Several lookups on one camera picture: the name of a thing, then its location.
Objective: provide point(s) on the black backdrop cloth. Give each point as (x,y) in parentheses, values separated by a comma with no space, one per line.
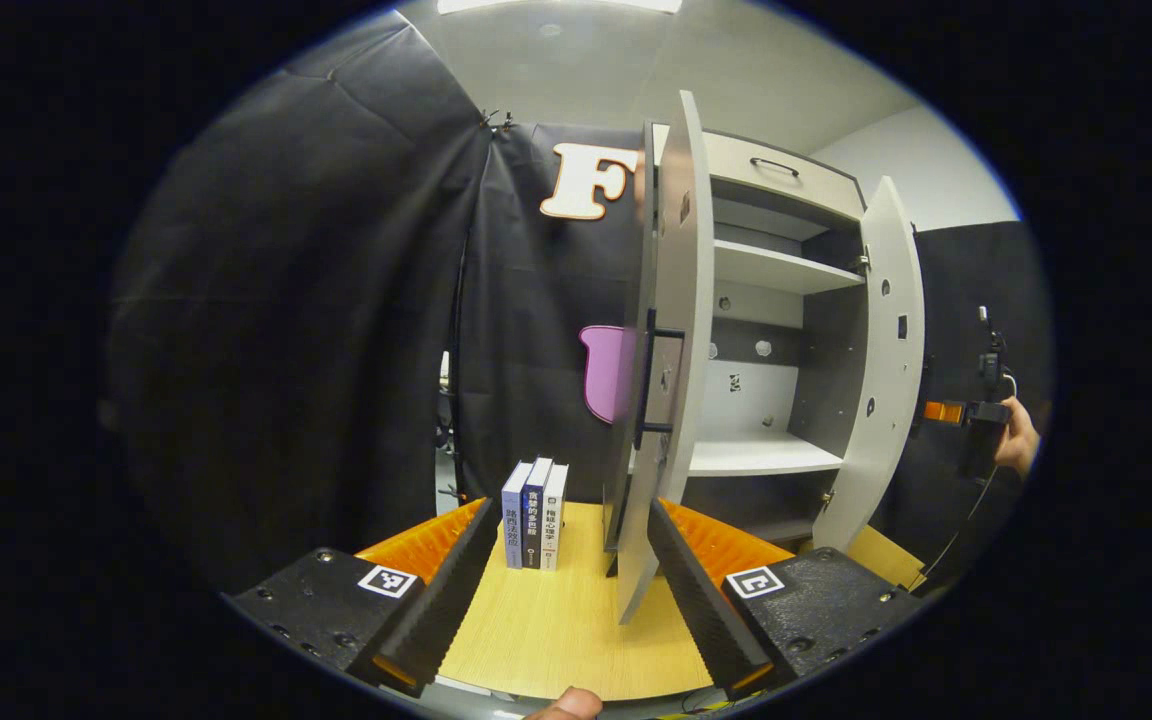
(286,330)

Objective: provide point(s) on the grey cabinet door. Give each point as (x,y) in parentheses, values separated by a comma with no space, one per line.
(681,250)
(891,380)

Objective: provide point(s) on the ceiling light panel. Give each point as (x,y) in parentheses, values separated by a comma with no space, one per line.
(556,5)

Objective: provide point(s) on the light blue book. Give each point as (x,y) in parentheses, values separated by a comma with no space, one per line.
(514,520)

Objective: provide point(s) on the dark blue book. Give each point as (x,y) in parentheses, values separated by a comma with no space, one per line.
(534,520)

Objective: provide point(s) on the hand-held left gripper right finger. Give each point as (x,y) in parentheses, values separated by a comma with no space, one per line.
(701,600)

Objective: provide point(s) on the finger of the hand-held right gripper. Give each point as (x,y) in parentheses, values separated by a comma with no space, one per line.
(941,412)

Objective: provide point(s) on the white book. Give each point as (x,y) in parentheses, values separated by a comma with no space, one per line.
(554,520)

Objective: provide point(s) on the grey cabinet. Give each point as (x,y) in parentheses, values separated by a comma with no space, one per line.
(766,270)

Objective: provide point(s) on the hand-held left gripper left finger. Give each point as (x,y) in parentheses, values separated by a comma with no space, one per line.
(446,600)

